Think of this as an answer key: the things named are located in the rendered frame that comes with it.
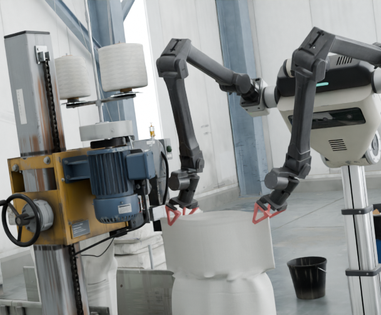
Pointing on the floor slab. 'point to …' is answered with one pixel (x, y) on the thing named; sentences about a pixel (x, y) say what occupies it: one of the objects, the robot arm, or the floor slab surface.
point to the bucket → (308, 276)
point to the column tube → (34, 141)
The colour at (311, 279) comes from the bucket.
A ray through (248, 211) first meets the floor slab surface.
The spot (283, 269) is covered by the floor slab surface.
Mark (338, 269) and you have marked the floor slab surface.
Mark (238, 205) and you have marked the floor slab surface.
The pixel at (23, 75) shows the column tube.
